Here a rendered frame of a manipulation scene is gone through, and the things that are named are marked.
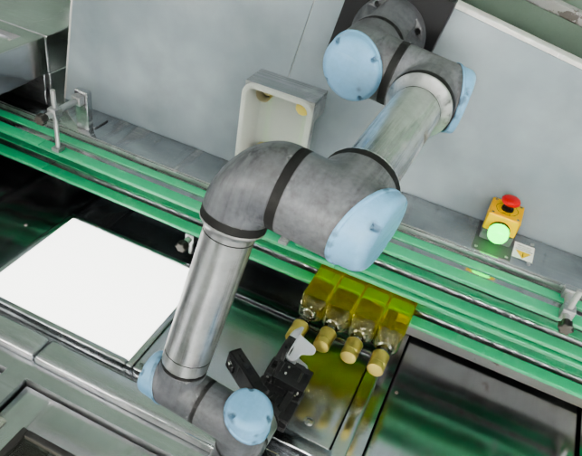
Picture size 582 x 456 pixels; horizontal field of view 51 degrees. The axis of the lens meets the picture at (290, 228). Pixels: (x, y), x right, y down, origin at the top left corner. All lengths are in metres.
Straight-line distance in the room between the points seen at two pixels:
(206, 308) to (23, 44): 1.10
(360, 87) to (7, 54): 0.99
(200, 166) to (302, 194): 0.87
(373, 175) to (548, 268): 0.71
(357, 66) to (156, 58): 0.68
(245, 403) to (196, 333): 0.13
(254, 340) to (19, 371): 0.49
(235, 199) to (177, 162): 0.84
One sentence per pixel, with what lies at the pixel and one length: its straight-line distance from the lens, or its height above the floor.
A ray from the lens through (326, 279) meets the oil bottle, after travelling 1.36.
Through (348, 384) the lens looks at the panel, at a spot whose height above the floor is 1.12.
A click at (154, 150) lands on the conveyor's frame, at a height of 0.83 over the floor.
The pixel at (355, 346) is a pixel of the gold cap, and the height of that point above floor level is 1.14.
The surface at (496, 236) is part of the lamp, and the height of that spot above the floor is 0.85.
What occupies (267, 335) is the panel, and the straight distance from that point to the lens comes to 1.42.
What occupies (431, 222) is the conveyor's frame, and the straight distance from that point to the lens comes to 1.39.
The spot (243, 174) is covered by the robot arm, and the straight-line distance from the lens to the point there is 0.76.
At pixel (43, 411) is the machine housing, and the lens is 1.36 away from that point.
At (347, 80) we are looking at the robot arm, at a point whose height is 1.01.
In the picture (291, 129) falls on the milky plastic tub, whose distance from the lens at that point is 1.48.
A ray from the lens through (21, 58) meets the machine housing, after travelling 1.80.
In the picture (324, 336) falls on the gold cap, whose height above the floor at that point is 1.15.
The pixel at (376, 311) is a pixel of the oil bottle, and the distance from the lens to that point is 1.31.
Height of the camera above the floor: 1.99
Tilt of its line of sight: 49 degrees down
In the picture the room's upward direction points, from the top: 142 degrees counter-clockwise
